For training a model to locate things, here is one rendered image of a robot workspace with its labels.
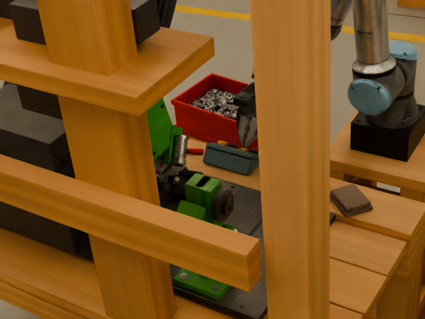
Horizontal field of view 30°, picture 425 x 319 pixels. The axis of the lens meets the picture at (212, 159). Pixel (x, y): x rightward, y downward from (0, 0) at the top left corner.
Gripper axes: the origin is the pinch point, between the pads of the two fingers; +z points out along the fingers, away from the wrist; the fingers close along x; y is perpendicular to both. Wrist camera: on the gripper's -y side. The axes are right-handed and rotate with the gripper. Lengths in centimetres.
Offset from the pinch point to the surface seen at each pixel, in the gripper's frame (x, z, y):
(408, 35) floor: 43, -76, 273
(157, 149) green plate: 7.4, 5.4, -33.3
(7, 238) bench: 40, 39, -44
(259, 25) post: -46, -22, -99
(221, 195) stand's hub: -22, 10, -51
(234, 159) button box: -1.0, 4.8, -5.4
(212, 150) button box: 6.6, 3.9, -5.4
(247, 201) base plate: -11.2, 14.1, -12.7
